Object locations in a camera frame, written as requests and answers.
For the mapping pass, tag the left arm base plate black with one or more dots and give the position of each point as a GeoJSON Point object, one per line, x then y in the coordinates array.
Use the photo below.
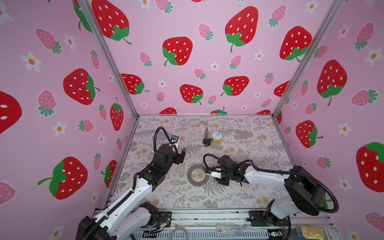
{"type": "Point", "coordinates": [163, 217]}

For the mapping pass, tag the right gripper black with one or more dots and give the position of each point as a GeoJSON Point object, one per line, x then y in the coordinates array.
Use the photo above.
{"type": "Point", "coordinates": [221, 181]}

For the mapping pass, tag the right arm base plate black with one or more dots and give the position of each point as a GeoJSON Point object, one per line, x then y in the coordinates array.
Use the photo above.
{"type": "Point", "coordinates": [259, 219]}

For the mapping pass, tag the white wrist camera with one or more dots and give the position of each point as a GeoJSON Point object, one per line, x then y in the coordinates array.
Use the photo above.
{"type": "Point", "coordinates": [214, 174]}
{"type": "Point", "coordinates": [175, 141]}

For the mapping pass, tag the gold computer mouse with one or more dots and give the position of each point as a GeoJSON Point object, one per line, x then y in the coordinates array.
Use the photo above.
{"type": "Point", "coordinates": [311, 233]}

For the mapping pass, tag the clear plastic box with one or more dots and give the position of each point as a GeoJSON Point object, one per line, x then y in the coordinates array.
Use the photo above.
{"type": "Point", "coordinates": [229, 230]}

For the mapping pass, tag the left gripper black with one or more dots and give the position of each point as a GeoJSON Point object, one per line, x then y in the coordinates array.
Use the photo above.
{"type": "Point", "coordinates": [179, 157]}

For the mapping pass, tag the grey metal perforated ring plate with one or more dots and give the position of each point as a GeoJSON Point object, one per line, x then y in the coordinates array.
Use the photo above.
{"type": "Point", "coordinates": [196, 175]}

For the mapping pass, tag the aluminium rail frame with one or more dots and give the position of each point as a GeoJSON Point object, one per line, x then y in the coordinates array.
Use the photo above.
{"type": "Point", "coordinates": [201, 218]}

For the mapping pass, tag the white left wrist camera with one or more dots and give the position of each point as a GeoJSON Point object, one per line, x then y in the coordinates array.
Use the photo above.
{"type": "Point", "coordinates": [175, 141]}

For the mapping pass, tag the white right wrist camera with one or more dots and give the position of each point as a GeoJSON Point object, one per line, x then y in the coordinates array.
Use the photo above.
{"type": "Point", "coordinates": [214, 174]}

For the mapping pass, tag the yellow tin can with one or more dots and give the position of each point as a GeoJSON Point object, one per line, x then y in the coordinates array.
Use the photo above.
{"type": "Point", "coordinates": [217, 137]}

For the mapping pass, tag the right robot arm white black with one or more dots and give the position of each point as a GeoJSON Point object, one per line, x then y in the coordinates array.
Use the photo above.
{"type": "Point", "coordinates": [306, 194]}

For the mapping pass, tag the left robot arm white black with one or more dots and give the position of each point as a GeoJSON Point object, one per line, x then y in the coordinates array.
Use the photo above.
{"type": "Point", "coordinates": [144, 183]}

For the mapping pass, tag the colourful hex key set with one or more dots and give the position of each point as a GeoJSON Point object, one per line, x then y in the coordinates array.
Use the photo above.
{"type": "Point", "coordinates": [207, 140]}

